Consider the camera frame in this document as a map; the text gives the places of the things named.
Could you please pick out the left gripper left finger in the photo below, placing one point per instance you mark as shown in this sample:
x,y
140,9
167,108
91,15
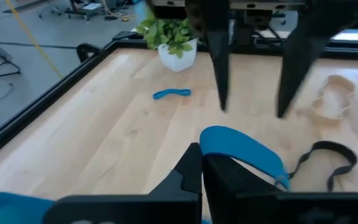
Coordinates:
x,y
185,177

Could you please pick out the black table frame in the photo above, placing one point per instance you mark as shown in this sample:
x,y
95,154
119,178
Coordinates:
x,y
42,104

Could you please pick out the wide blue rubber band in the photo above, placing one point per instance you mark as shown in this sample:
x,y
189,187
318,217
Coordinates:
x,y
238,143

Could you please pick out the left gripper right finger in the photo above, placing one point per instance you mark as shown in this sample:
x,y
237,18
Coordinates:
x,y
235,186

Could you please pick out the green plant in white pot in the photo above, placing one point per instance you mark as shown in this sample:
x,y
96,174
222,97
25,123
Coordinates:
x,y
177,60

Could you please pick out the wide black rubber band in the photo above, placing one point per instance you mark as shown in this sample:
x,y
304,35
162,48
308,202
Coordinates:
x,y
331,144

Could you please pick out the thin blue rubber band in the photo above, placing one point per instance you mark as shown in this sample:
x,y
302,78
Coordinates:
x,y
169,92

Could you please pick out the wide beige rubber band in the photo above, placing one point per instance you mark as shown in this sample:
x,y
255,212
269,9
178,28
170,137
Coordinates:
x,y
340,80

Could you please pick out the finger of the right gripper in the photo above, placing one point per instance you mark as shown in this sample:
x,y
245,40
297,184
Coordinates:
x,y
219,56
300,56

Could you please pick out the blue plastic bin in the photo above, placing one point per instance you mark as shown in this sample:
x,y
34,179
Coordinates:
x,y
8,208

